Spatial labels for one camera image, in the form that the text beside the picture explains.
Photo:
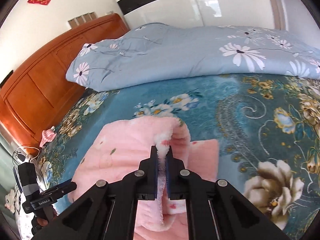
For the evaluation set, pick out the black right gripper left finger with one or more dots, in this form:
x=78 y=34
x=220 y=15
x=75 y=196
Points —
x=107 y=211

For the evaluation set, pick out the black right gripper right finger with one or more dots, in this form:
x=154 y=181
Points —
x=216 y=210

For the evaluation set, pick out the pink fleece garment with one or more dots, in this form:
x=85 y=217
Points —
x=122 y=145

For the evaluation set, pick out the person's left hand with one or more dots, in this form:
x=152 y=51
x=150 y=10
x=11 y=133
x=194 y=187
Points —
x=42 y=217

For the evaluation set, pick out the pink patterned small cloth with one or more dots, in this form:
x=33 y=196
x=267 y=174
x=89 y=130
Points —
x=47 y=136

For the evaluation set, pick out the teal floral bed blanket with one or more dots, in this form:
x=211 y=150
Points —
x=267 y=127

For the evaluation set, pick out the orange wooden headboard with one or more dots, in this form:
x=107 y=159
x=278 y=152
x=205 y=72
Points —
x=37 y=95

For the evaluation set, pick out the grey floral quilt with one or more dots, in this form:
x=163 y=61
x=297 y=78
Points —
x=157 y=51

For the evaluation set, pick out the white black wardrobe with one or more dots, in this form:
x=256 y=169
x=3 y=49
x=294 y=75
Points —
x=196 y=13

